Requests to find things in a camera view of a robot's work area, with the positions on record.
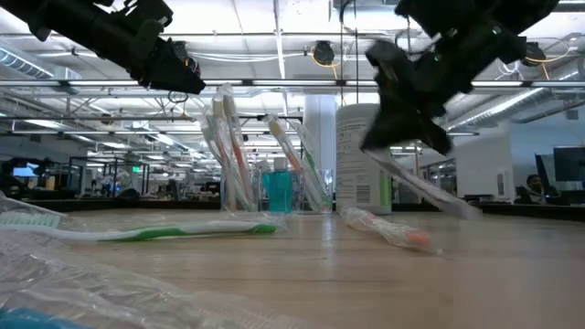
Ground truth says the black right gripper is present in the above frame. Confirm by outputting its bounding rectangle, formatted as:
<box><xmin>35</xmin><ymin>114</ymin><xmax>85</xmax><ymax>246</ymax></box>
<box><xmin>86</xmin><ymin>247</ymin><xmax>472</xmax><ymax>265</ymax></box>
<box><xmin>360</xmin><ymin>39</ymin><xmax>476</xmax><ymax>155</ymax></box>

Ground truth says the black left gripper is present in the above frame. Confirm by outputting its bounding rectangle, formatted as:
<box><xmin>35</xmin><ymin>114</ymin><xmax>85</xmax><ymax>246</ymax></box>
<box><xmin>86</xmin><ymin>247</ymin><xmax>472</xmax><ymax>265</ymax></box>
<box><xmin>113</xmin><ymin>0</ymin><xmax>207</xmax><ymax>95</ymax></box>

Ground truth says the purple toothbrush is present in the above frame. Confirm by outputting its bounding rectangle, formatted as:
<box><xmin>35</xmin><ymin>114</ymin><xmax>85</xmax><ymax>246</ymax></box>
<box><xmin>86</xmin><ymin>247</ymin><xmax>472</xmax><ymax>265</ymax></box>
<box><xmin>365</xmin><ymin>148</ymin><xmax>484</xmax><ymax>221</ymax></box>

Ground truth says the blue toothbrush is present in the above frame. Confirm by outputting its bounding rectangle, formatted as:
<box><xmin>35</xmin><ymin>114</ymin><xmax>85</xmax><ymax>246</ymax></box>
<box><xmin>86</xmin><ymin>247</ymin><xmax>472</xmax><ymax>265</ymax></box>
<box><xmin>0</xmin><ymin>239</ymin><xmax>293</xmax><ymax>329</ymax></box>

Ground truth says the white green wipes canister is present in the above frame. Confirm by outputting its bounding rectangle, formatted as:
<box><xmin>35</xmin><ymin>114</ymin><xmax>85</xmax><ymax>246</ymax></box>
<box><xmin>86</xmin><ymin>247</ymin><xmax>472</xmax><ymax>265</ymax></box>
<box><xmin>335</xmin><ymin>103</ymin><xmax>393</xmax><ymax>216</ymax></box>

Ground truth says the white column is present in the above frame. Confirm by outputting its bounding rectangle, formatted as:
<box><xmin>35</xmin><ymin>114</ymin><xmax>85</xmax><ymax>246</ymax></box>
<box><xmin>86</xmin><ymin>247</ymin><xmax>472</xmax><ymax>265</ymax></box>
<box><xmin>303</xmin><ymin>94</ymin><xmax>339</xmax><ymax>184</ymax></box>

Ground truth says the person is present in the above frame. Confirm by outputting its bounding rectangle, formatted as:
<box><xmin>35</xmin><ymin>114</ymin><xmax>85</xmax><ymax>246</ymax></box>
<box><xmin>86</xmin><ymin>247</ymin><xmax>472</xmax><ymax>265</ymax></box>
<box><xmin>514</xmin><ymin>173</ymin><xmax>559</xmax><ymax>206</ymax></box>

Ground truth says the black monitor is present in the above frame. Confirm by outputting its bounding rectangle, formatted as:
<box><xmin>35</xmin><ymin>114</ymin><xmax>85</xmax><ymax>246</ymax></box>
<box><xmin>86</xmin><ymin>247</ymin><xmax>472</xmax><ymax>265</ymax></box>
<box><xmin>552</xmin><ymin>144</ymin><xmax>585</xmax><ymax>183</ymax></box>

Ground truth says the blue lit monitor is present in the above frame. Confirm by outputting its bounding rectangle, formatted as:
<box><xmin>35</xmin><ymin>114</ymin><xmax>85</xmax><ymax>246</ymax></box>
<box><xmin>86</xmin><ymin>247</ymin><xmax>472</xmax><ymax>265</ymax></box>
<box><xmin>12</xmin><ymin>164</ymin><xmax>40</xmax><ymax>178</ymax></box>

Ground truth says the ceiling cord reel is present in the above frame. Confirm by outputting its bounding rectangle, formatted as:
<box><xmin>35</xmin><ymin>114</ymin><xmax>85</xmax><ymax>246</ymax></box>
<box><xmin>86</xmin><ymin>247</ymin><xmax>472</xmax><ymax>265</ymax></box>
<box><xmin>310</xmin><ymin>39</ymin><xmax>337</xmax><ymax>68</ymax></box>
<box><xmin>520</xmin><ymin>40</ymin><xmax>572</xmax><ymax>65</ymax></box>

